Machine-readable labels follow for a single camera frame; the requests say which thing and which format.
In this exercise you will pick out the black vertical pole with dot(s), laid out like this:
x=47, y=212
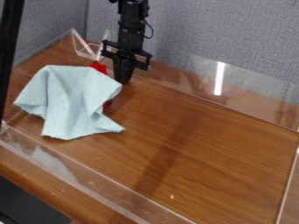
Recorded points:
x=10, y=28

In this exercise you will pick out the clear acrylic corner bracket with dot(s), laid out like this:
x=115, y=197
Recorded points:
x=85, y=49

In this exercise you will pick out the clear acrylic back barrier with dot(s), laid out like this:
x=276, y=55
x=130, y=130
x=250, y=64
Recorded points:
x=253, y=93

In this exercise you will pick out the clear acrylic right barrier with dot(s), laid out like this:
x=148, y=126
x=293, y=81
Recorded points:
x=288, y=187

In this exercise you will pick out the red object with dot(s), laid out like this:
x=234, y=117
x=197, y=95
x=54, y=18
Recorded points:
x=102, y=69

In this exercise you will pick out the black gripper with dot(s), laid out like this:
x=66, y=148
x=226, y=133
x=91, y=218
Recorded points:
x=129, y=55

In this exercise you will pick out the clear acrylic barrier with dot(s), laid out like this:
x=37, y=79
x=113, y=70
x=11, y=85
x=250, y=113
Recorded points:
x=83, y=193
x=253, y=93
x=288, y=187

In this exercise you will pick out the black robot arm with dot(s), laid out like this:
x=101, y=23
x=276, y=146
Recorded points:
x=131, y=34

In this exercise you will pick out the clear acrylic front barrier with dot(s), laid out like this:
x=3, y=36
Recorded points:
x=83, y=193

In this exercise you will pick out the light blue cloth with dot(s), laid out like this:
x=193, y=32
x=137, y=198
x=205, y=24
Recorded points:
x=67, y=96

